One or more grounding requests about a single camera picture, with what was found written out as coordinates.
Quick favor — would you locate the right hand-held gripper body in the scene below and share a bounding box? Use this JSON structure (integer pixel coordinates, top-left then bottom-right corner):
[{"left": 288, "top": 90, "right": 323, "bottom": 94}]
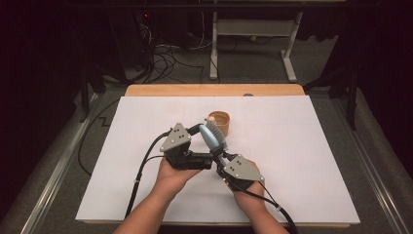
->
[{"left": 223, "top": 154, "right": 265, "bottom": 191}]

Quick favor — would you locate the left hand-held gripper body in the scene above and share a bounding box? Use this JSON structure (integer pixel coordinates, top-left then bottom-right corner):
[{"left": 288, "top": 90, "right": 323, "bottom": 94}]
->
[{"left": 160, "top": 122, "right": 214, "bottom": 171}]

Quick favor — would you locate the light blue hairbrush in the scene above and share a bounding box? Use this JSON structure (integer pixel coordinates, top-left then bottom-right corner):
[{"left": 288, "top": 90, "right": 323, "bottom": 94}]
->
[{"left": 198, "top": 120, "right": 228, "bottom": 167}]

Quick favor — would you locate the brown wooden cup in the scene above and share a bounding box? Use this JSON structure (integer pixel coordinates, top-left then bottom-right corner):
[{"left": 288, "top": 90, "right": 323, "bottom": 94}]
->
[{"left": 207, "top": 110, "right": 231, "bottom": 137}]

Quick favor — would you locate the person's right hand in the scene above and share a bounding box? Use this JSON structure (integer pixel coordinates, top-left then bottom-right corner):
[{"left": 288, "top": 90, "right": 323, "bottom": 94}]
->
[{"left": 232, "top": 160, "right": 267, "bottom": 210}]

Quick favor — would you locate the person's left hand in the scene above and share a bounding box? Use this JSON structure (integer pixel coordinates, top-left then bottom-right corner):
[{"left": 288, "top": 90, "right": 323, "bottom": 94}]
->
[{"left": 155, "top": 159, "right": 203, "bottom": 197}]

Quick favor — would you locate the wooden table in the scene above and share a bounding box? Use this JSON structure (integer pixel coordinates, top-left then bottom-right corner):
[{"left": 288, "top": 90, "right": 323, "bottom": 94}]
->
[{"left": 83, "top": 83, "right": 352, "bottom": 228}]

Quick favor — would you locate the white board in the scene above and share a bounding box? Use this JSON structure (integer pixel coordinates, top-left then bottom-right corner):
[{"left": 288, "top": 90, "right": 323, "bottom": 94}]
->
[{"left": 75, "top": 95, "right": 360, "bottom": 225}]

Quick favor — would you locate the black stand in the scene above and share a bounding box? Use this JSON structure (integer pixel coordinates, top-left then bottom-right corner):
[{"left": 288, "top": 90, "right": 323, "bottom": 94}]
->
[
  {"left": 305, "top": 64, "right": 358, "bottom": 132},
  {"left": 79, "top": 64, "right": 107, "bottom": 123}
]

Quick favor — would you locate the black computer tower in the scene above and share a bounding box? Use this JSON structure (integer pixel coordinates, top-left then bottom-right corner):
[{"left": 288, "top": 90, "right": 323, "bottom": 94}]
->
[{"left": 110, "top": 13, "right": 154, "bottom": 70}]

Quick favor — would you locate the left hand-held gripper cable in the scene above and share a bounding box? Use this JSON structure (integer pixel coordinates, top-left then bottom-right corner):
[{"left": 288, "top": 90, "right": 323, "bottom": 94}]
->
[{"left": 125, "top": 130, "right": 173, "bottom": 219}]

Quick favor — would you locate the bundle of floor cables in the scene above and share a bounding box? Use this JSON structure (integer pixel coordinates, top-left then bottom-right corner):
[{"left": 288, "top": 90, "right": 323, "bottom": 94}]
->
[{"left": 135, "top": 42, "right": 208, "bottom": 84}]

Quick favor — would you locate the black floor cable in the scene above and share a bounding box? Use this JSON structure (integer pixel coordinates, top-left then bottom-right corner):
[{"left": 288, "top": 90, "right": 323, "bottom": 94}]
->
[{"left": 77, "top": 98, "right": 121, "bottom": 176}]

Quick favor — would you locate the white metal table frame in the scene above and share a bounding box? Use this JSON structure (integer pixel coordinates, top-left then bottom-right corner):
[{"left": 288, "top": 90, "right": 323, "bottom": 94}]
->
[{"left": 208, "top": 11, "right": 304, "bottom": 83}]

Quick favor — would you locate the metal floor rail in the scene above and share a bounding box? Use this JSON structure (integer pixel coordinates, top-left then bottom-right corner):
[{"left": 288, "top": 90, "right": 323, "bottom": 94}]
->
[
  {"left": 330, "top": 97, "right": 411, "bottom": 234},
  {"left": 19, "top": 94, "right": 102, "bottom": 234}
]

